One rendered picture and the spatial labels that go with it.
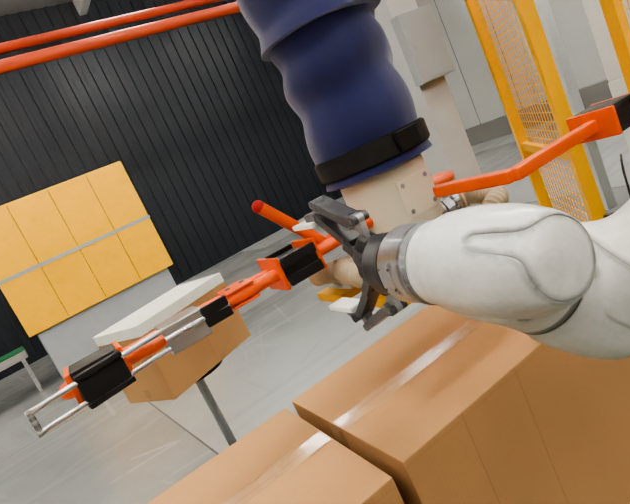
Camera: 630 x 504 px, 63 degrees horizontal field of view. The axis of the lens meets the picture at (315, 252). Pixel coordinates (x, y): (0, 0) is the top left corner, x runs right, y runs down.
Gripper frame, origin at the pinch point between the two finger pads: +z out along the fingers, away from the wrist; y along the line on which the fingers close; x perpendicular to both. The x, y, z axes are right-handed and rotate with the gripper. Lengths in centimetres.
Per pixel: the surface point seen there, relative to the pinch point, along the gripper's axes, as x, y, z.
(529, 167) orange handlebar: 33.0, -0.1, -13.2
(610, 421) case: 39, 53, -6
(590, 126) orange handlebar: 50, -1, -13
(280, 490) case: -19.1, 30.7, 8.6
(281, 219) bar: 2.8, -7.6, 13.1
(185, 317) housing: -19.5, -1.0, 11.3
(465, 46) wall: 885, -88, 746
